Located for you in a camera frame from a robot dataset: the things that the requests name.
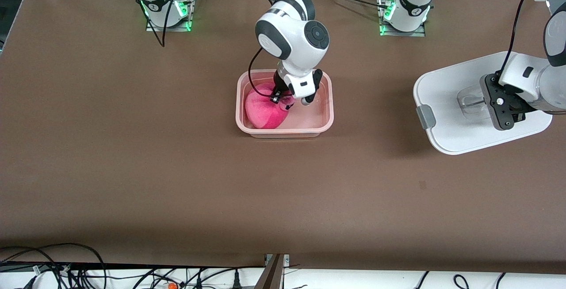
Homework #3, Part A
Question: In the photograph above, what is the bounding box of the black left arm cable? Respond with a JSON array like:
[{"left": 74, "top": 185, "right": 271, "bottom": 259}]
[{"left": 497, "top": 0, "right": 566, "bottom": 77}]

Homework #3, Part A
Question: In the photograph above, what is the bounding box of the black looped floor cable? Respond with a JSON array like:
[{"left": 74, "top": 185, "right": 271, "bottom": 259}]
[{"left": 0, "top": 243, "right": 107, "bottom": 289}]

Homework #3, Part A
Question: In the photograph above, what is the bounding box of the pink plush toy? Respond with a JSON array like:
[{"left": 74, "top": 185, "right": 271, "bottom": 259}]
[{"left": 245, "top": 82, "right": 295, "bottom": 130}]

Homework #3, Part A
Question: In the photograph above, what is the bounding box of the aluminium table leg profile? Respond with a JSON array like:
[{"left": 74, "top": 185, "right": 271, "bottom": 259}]
[{"left": 254, "top": 254, "right": 291, "bottom": 289}]

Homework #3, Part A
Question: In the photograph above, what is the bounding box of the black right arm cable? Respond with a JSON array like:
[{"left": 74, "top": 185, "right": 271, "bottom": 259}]
[{"left": 123, "top": 0, "right": 283, "bottom": 104}]

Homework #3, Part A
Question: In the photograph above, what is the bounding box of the brown table cover sheet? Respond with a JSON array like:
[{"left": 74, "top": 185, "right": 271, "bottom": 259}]
[{"left": 0, "top": 0, "right": 566, "bottom": 276}]

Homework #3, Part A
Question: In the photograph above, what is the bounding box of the translucent pink plastic box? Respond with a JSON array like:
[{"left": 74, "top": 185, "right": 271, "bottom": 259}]
[{"left": 236, "top": 69, "right": 334, "bottom": 139}]

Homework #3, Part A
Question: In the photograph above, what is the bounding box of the long black floor cable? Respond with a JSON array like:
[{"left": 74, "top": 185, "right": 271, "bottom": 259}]
[{"left": 133, "top": 265, "right": 267, "bottom": 289}]

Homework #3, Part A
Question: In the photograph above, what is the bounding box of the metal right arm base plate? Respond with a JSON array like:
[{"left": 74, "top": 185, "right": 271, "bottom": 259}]
[{"left": 146, "top": 0, "right": 193, "bottom": 32}]

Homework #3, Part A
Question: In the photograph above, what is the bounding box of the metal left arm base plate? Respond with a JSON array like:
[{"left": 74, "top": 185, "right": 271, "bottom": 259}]
[{"left": 379, "top": 0, "right": 426, "bottom": 37}]

